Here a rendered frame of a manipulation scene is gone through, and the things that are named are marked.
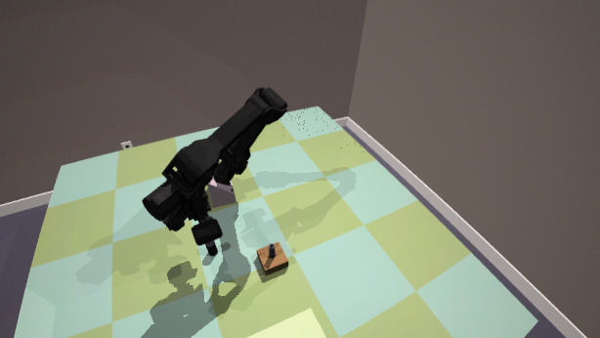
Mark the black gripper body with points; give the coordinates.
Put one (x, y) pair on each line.
(206, 230)

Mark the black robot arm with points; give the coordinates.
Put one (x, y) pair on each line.
(198, 163)

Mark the brown wooden block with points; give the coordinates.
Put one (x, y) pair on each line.
(272, 265)

